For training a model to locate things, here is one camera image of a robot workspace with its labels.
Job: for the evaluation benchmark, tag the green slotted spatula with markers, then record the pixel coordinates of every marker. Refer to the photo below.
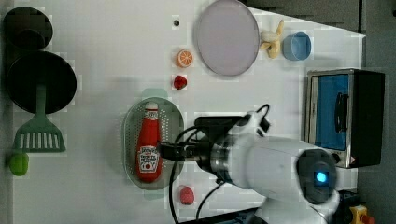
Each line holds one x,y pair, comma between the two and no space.
39,134

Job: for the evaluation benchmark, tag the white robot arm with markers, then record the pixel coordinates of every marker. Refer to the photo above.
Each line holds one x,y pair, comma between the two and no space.
297,179

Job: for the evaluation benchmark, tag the green toy pepper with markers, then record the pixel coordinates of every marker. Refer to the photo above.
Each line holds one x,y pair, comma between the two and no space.
19,164

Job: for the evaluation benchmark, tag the lilac round plate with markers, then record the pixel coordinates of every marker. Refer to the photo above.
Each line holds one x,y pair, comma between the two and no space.
227,37

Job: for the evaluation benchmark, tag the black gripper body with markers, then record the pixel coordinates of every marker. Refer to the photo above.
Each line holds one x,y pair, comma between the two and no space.
193,151

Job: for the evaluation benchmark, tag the large black pan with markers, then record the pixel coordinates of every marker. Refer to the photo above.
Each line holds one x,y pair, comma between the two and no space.
41,68

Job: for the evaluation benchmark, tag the yellow red toy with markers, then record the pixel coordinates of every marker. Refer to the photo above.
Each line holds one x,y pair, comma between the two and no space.
360,215

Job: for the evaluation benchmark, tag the green oval strainer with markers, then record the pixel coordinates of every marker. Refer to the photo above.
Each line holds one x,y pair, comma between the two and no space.
171,124

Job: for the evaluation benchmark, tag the peeled banana toy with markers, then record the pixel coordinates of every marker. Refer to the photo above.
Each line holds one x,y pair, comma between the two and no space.
271,41

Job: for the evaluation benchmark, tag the red strawberry toy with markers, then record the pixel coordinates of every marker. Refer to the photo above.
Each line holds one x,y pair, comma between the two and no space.
180,82

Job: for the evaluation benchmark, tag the red ketchup bottle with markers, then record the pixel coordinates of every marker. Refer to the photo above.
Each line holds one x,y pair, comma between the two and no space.
148,164

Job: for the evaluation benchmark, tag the orange slice toy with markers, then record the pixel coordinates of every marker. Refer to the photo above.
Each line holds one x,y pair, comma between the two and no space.
184,58

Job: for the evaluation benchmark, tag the pink toy fruit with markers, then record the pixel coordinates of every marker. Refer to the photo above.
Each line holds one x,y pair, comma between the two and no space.
186,196

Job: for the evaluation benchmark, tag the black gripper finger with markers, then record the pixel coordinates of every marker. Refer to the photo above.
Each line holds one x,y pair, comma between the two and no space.
167,150

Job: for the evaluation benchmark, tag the small black pot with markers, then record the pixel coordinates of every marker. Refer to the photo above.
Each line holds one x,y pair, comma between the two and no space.
28,28

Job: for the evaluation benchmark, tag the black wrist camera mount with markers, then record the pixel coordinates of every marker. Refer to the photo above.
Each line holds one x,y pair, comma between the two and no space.
216,127

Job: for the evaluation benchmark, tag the blue cup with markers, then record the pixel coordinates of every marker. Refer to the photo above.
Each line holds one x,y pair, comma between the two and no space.
297,46

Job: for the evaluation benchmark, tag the silver black toaster oven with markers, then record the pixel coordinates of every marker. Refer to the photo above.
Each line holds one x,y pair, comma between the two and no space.
344,112

